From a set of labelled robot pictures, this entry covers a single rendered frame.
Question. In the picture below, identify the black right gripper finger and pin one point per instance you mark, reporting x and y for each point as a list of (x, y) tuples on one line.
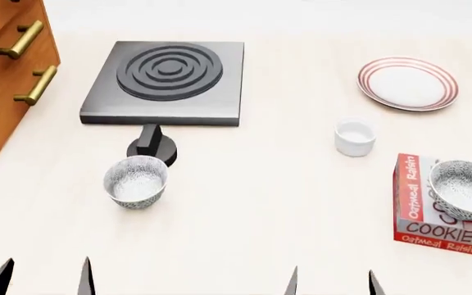
[(291, 284), (377, 285)]

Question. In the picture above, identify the oatmeal raisin cookies box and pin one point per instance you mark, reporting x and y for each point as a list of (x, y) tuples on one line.
[(414, 212)]

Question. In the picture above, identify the black patterned bowl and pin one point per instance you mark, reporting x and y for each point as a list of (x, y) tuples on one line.
[(135, 182), (463, 190)]

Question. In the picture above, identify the red striped white plate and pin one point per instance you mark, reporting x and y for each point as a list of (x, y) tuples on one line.
[(408, 83)]

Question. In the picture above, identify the grey stove burner plate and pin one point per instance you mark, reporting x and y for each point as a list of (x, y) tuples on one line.
[(166, 83)]

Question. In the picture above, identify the white ramekin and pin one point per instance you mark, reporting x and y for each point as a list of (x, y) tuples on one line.
[(355, 138)]

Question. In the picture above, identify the black stove knob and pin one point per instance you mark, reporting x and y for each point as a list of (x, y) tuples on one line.
[(151, 143)]

